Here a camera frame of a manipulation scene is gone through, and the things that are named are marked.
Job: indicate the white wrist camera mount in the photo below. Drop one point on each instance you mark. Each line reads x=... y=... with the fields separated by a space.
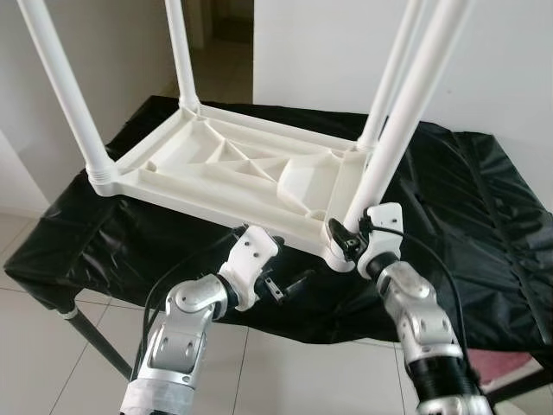
x=251 y=259
x=384 y=238

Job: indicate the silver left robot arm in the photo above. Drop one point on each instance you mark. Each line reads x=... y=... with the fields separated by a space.
x=181 y=337

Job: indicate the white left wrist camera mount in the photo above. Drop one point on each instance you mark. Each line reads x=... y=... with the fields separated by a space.
x=251 y=259

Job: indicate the pink round object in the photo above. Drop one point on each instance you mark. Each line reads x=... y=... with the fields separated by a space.
x=501 y=367

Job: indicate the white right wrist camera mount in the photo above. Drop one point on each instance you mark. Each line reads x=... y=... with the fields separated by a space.
x=384 y=238

